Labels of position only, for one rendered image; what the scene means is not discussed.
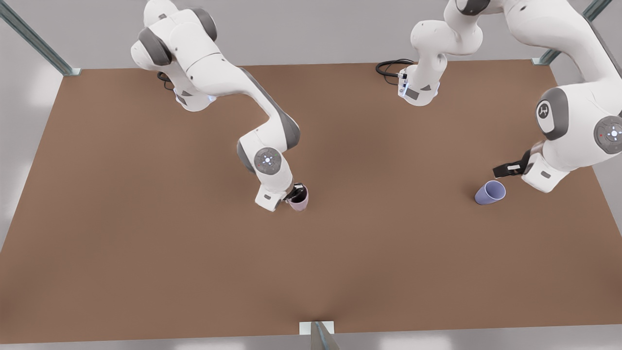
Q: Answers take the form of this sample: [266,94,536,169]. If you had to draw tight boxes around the pink cup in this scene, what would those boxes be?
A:
[288,185,310,212]

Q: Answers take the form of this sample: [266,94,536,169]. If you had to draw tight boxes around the purple cup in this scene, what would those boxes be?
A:
[475,180,506,206]

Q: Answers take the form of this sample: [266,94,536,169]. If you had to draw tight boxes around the silver frame post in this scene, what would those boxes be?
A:
[0,0,82,77]
[532,0,614,66]
[299,321,342,350]

